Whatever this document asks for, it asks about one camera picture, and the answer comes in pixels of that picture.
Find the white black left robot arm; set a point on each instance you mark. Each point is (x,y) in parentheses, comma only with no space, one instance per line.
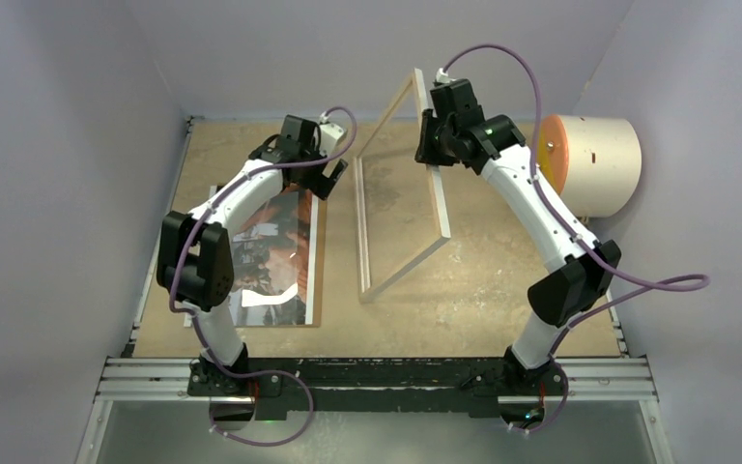
(194,257)

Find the brown backing board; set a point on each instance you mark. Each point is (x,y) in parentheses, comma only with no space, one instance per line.
(321,256)

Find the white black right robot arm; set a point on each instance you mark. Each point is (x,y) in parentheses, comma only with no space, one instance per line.
(580,267)

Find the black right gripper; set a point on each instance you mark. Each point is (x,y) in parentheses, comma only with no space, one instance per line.
(426,154)

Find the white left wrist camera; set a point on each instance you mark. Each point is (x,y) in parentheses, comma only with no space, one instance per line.
(331,134)

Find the white cylinder orange disc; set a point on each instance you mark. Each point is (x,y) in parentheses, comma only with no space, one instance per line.
(593,163)

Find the black aluminium mounting rail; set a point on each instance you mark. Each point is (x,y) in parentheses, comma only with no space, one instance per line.
(478,387)

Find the glossy printed photo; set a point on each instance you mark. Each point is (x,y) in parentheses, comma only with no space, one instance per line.
(278,256)

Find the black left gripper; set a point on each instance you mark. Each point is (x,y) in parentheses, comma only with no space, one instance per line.
(320,183)

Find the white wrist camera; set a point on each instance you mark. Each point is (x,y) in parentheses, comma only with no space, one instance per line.
(331,134)
(441,78)

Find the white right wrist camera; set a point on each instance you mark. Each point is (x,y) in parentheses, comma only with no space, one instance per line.
(441,78)

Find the wooden picture frame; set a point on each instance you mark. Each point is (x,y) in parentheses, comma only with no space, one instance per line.
(370,288)

